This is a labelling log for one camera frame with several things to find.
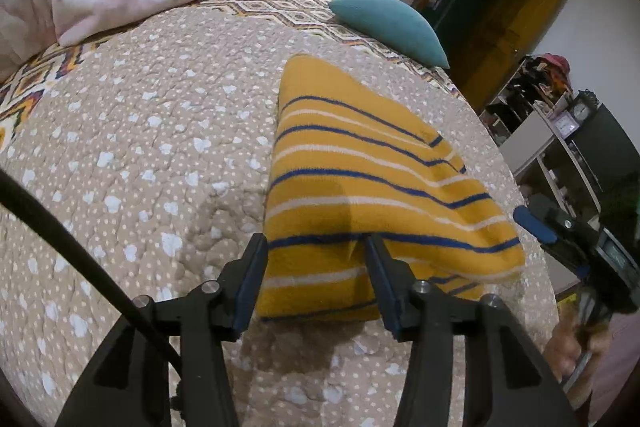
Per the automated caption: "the black television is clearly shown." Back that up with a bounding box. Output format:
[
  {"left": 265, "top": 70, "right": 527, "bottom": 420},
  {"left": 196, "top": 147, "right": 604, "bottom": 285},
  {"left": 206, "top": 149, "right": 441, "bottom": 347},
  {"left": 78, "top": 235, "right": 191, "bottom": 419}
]
[{"left": 569, "top": 102, "right": 640, "bottom": 238}]

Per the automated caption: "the person's right hand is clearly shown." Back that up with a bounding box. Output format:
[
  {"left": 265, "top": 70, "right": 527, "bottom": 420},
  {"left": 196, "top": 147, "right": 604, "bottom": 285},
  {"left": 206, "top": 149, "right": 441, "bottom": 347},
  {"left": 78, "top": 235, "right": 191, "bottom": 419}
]
[{"left": 544, "top": 303, "right": 612, "bottom": 392}]

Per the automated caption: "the beige dotted quilt bedspread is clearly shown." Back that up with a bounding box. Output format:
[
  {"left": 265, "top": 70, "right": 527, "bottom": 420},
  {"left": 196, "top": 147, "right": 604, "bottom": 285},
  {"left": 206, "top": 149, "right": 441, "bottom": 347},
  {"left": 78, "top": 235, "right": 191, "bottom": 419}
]
[{"left": 0, "top": 3, "right": 561, "bottom": 427}]

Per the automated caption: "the brown wooden door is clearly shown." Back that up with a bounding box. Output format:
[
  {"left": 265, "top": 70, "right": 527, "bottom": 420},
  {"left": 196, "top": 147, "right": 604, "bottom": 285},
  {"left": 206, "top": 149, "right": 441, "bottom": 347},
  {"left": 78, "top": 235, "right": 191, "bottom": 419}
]
[{"left": 414, "top": 0, "right": 562, "bottom": 113}]

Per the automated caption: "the teal cushion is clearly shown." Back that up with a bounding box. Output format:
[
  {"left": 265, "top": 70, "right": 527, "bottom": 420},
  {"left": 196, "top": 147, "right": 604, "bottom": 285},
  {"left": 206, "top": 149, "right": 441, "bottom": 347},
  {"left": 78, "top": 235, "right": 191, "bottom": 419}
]
[{"left": 329, "top": 0, "right": 449, "bottom": 69}]

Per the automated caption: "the colourful geometric patterned blanket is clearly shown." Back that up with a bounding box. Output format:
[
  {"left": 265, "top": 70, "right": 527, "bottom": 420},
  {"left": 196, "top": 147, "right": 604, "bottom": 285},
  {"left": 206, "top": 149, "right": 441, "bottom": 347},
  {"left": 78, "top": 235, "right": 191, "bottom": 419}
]
[{"left": 1, "top": 0, "right": 461, "bottom": 150}]

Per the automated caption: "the small table clock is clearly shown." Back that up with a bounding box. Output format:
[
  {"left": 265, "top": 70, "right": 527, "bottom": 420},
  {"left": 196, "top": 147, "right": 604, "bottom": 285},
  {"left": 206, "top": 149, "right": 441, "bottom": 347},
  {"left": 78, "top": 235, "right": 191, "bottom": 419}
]
[{"left": 570, "top": 90, "right": 600, "bottom": 124}]

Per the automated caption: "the yellow striped knit sweater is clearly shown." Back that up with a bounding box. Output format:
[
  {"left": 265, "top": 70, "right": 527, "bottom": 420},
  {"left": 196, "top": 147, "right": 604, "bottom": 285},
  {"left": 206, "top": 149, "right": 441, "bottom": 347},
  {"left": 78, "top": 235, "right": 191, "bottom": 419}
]
[{"left": 256, "top": 55, "right": 525, "bottom": 321}]

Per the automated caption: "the pink picture frame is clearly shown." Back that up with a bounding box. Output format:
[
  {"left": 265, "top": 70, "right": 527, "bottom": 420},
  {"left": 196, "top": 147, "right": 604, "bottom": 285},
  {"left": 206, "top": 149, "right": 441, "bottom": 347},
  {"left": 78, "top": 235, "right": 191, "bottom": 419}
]
[{"left": 553, "top": 110, "right": 580, "bottom": 139}]

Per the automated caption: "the grey tv cabinet shelf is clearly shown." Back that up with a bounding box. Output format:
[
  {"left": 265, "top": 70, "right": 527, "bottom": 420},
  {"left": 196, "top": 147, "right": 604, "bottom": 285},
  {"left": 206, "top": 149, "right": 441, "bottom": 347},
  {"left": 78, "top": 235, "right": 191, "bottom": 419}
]
[{"left": 479, "top": 91, "right": 606, "bottom": 293}]

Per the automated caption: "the pile of clothes on rack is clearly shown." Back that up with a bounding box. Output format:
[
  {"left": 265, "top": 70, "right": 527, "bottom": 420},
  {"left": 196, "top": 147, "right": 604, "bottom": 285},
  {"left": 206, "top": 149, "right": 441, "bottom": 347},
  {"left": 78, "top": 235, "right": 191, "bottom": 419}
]
[{"left": 504, "top": 53, "right": 573, "bottom": 107}]

